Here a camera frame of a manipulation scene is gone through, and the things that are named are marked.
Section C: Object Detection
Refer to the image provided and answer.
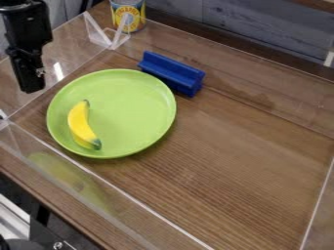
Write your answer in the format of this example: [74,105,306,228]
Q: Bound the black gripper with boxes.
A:
[0,0,52,94]

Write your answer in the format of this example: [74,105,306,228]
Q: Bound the yellow toy banana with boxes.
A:
[68,100,102,150]

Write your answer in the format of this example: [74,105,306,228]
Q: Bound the green round plate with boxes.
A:
[46,68,178,159]

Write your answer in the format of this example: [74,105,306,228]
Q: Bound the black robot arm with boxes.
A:
[0,0,52,94]

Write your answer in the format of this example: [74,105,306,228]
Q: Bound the yellow labelled tin can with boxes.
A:
[110,0,146,33]

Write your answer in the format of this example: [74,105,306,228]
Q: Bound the blue plastic block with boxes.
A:
[139,51,206,97]

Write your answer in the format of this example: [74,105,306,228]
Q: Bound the clear acrylic corner bracket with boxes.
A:
[83,12,131,51]

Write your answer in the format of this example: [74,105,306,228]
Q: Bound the clear acrylic enclosure wall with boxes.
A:
[0,15,334,250]

